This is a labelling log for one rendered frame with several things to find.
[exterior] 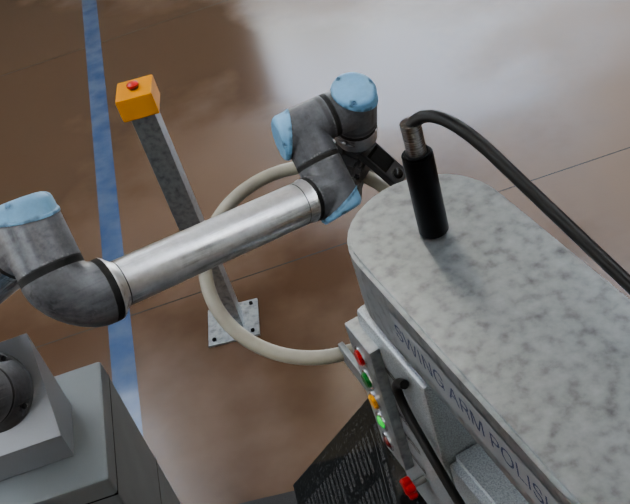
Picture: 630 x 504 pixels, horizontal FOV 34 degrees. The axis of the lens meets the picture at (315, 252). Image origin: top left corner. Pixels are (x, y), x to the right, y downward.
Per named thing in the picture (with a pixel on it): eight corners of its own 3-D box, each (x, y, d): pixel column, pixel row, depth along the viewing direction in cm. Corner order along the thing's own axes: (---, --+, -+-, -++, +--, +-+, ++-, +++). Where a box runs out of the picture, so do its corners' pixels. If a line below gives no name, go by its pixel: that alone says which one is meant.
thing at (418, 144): (455, 231, 133) (432, 122, 122) (429, 244, 133) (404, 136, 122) (439, 216, 136) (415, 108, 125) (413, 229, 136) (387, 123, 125)
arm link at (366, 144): (385, 116, 210) (362, 150, 206) (385, 129, 214) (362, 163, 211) (347, 99, 213) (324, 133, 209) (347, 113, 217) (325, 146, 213)
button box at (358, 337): (420, 463, 165) (385, 345, 146) (405, 472, 164) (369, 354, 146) (395, 431, 170) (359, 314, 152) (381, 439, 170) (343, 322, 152)
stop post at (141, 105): (257, 299, 397) (163, 62, 328) (260, 335, 382) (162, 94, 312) (208, 311, 399) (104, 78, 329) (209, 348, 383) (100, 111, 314)
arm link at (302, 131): (294, 166, 196) (351, 139, 198) (267, 113, 196) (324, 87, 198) (288, 175, 205) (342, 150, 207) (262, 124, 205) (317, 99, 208)
